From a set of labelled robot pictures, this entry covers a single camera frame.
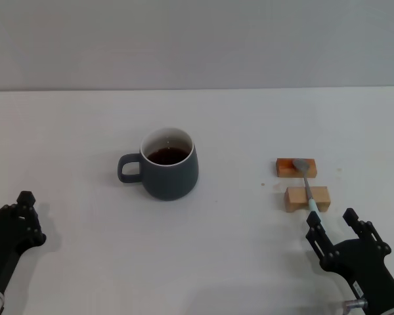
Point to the dark grey ceramic mug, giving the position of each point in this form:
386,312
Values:
170,183

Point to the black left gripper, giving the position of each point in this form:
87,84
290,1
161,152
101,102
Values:
6,246

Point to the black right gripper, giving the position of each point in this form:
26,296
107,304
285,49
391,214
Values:
364,265

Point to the notched light wooden block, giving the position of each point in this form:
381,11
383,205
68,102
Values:
295,197

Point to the dark brown coffee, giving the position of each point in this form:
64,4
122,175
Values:
167,157

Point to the stained wooden block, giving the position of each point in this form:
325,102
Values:
285,169

